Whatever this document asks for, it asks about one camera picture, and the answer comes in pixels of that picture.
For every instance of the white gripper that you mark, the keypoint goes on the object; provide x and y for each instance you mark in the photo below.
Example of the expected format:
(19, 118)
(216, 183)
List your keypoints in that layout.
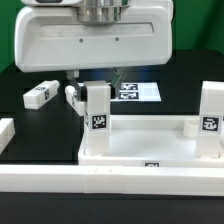
(72, 35)

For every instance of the white desk top tray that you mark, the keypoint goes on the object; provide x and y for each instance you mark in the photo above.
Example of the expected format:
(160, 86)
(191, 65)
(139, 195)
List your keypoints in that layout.
(151, 140)

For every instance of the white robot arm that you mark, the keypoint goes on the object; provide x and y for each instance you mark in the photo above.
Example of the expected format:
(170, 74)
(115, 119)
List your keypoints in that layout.
(55, 35)

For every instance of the white left obstacle block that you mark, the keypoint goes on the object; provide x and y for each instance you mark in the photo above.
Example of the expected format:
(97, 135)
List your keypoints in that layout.
(7, 132)

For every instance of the white front obstacle bar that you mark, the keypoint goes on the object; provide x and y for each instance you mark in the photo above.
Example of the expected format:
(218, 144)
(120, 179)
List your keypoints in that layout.
(112, 180)

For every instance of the white marker base plate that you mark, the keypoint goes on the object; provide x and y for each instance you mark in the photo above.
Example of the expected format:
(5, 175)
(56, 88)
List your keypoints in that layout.
(139, 92)

